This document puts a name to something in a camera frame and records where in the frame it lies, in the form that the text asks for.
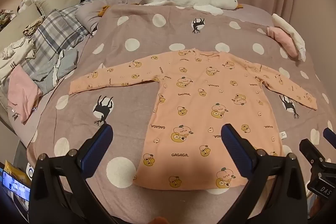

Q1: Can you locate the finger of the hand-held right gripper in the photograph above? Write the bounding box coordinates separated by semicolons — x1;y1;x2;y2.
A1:
323;127;336;149
299;138;332;170

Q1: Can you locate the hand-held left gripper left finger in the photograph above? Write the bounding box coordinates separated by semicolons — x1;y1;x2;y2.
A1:
28;124;124;224

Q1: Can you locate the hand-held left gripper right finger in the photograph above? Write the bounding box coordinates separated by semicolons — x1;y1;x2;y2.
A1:
219;124;307;224

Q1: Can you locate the orange cartoon print shirt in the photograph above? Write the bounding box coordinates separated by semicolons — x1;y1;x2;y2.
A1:
69;48;318;190

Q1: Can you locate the yellow packet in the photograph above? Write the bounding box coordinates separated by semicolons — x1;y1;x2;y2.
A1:
4;160;32;182

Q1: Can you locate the phone with lit screen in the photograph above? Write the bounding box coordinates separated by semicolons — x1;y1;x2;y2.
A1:
1;170;30;202

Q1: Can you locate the grey green garment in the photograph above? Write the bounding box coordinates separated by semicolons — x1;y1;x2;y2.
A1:
34;48;78;94

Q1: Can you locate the pink garment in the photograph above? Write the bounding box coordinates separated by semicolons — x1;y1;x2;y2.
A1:
7;65;44;123

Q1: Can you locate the pink folded cloth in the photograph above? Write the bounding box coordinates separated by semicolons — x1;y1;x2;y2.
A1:
266;26;300;59

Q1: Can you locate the white folded cloth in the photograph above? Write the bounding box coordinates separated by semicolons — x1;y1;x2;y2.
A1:
271;13;306;62

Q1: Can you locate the polka dot blanket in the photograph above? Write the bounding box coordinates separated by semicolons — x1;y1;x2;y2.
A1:
26;0;336;224

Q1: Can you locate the white garment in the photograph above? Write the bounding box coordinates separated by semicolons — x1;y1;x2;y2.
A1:
0;38;36;80

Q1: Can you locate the grey plaid quilt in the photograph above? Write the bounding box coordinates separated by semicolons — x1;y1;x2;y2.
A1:
20;0;105;88

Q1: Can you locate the grey pillow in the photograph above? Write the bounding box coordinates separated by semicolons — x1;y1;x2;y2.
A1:
76;0;111;38

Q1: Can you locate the floral patterned cloth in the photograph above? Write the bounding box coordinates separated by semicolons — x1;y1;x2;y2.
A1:
22;17;45;37

